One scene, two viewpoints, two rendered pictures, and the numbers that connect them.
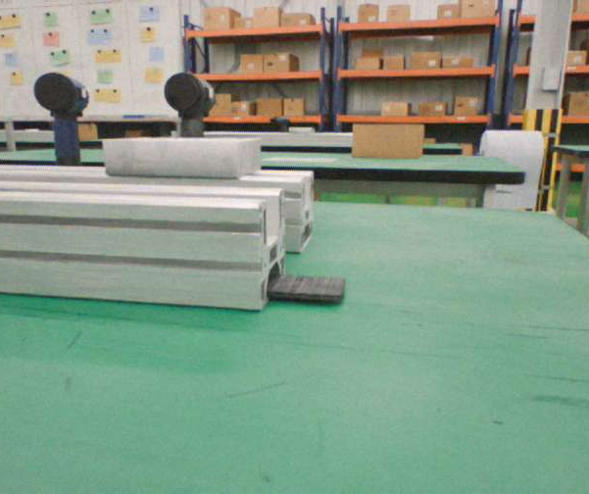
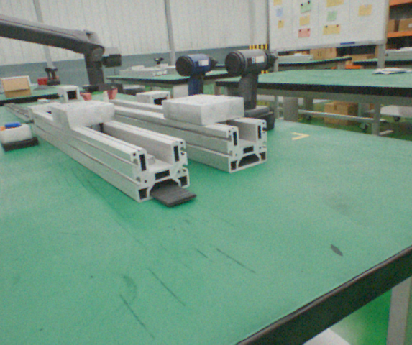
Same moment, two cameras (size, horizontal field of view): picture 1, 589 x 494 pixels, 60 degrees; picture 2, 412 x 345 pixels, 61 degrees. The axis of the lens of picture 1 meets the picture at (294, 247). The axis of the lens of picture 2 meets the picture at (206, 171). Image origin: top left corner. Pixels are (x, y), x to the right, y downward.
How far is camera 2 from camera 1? 0.45 m
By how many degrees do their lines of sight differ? 44
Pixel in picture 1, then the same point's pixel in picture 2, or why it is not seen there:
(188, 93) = (234, 64)
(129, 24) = not seen: outside the picture
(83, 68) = (319, 11)
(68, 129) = (193, 84)
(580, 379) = (160, 279)
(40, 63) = (295, 12)
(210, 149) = (192, 108)
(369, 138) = not seen: outside the picture
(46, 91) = (179, 66)
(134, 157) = (170, 110)
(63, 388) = (39, 213)
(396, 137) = not seen: outside the picture
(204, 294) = (125, 189)
